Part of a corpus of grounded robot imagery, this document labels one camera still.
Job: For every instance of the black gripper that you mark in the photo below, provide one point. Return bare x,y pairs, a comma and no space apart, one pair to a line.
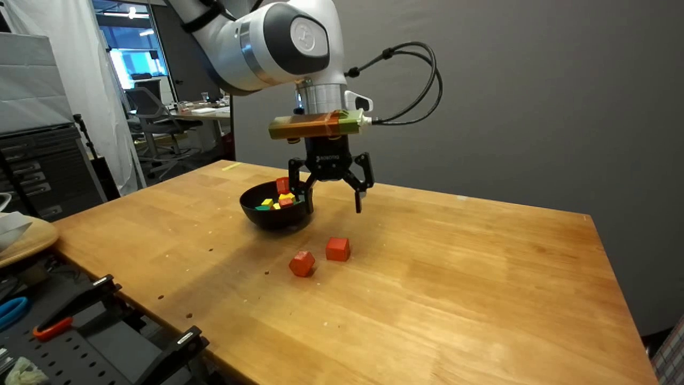
328,159

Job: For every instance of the yellow wooden cube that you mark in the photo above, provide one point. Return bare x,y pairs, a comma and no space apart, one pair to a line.
268,203
287,197

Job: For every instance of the black round bowl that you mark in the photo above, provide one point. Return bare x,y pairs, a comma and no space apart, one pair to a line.
275,217

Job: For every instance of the orange wooden cube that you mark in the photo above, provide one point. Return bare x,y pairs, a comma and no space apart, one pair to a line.
303,264
339,250

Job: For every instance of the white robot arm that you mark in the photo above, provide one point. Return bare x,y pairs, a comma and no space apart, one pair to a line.
270,44

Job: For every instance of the tan background desk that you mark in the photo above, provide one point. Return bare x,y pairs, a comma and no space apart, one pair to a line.
200,112

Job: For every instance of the dark office chair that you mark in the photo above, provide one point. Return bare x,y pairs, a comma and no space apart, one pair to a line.
147,109

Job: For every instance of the grey fabric backdrop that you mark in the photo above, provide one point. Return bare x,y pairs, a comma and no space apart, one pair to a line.
536,92

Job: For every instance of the bright blue monitor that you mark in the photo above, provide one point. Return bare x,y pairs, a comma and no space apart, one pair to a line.
135,64

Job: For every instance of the black stand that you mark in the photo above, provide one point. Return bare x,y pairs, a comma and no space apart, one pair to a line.
97,168

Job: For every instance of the white fabric curtain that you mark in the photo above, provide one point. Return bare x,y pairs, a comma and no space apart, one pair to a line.
78,72

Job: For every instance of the black equipment case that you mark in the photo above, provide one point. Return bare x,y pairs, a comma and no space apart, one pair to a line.
43,173

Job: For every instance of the black perforated side table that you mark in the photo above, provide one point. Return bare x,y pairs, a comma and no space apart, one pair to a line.
87,357

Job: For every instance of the round wooden board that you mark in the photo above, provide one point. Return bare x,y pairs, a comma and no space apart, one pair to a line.
33,246

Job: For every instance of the grey storage box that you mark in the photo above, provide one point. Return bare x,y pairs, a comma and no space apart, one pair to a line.
33,82

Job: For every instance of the white crumpled plastic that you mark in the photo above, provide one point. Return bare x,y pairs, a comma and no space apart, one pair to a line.
11,226

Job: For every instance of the small white plastic part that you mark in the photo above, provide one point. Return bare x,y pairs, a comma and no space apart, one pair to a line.
23,374

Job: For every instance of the grey striped fabric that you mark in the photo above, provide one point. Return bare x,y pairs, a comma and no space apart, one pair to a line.
670,357

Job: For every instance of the tan wrist camera bar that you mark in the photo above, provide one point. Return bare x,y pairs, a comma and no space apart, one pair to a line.
313,127

